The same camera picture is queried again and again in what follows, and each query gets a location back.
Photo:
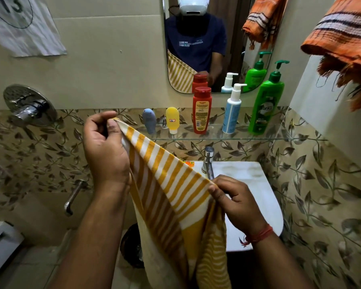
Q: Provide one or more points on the yellow tube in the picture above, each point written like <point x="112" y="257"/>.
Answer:
<point x="172" y="118"/>

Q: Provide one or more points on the glass shelf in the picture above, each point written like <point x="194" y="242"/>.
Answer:
<point x="216" y="136"/>

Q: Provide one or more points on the person's right thumb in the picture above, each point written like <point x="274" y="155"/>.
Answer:
<point x="217" y="194"/>

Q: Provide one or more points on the chrome shower mixer valve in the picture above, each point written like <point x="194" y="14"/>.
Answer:
<point x="28" y="105"/>

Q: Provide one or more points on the chrome wall tap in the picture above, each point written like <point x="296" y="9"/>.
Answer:
<point x="73" y="195"/>

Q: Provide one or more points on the white paper sign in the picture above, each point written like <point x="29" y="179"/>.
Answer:
<point x="24" y="30"/>

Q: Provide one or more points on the small orange packet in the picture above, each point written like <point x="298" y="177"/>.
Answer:
<point x="189" y="164"/>

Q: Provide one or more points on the white blue pump bottle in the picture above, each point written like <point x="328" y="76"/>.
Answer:
<point x="231" y="114"/>

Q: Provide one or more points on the person's right forearm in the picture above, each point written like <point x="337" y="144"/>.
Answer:
<point x="279" y="264"/>

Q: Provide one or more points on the grey-blue tube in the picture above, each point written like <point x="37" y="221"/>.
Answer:
<point x="149" y="121"/>

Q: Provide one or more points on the white wash basin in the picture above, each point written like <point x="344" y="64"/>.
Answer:
<point x="258" y="192"/>

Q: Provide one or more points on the chrome basin tap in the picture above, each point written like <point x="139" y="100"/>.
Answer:
<point x="208" y="161"/>

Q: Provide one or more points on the red thread wristband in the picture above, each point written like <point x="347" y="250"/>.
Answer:
<point x="258" y="236"/>

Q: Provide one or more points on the green pump bottle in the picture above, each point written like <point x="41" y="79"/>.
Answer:
<point x="266" y="105"/>

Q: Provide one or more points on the person's left thumb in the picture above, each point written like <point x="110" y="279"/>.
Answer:
<point x="115" y="132"/>

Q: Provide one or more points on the person's right hand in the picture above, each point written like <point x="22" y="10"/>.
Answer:
<point x="240" y="207"/>

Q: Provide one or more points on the black bucket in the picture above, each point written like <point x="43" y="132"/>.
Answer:
<point x="132" y="246"/>

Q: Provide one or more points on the yellow white striped towel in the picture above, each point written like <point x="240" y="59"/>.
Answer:
<point x="174" y="189"/>

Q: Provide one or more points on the person's left hand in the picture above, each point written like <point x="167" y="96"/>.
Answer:
<point x="106" y="159"/>

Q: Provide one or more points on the person's left forearm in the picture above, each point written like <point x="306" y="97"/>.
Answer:
<point x="90" y="243"/>

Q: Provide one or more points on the orange striped towel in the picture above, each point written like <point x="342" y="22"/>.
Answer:
<point x="340" y="33"/>

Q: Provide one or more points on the red bottle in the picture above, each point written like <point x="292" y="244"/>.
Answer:
<point x="202" y="112"/>

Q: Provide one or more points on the wall mirror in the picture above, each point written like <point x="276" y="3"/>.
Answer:
<point x="195" y="42"/>

